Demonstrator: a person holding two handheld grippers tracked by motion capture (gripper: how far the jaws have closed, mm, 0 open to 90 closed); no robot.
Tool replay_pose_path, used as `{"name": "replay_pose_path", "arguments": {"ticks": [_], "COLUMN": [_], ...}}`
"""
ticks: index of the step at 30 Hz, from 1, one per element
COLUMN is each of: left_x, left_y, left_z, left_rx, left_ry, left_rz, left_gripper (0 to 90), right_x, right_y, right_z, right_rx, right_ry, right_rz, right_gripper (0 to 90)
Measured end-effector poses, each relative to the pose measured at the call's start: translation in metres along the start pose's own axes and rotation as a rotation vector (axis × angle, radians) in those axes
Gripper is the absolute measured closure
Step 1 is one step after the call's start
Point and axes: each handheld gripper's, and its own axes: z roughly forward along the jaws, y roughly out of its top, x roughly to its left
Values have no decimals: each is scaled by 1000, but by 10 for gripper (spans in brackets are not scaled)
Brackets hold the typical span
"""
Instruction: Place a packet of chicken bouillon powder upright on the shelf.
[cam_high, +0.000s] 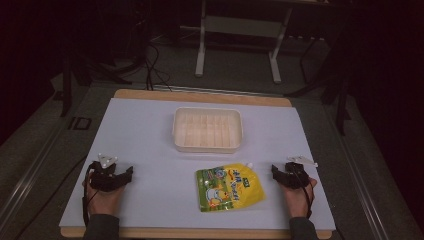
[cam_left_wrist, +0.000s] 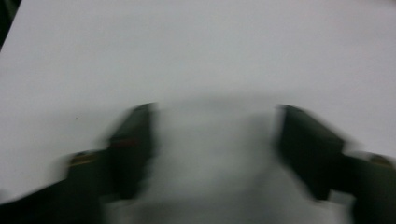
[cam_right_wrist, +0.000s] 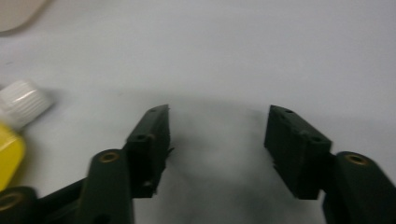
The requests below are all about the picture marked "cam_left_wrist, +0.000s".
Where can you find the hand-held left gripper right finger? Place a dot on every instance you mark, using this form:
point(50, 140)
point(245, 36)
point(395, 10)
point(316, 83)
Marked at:
point(306, 149)

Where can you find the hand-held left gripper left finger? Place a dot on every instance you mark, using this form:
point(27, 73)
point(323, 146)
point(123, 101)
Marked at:
point(132, 152)

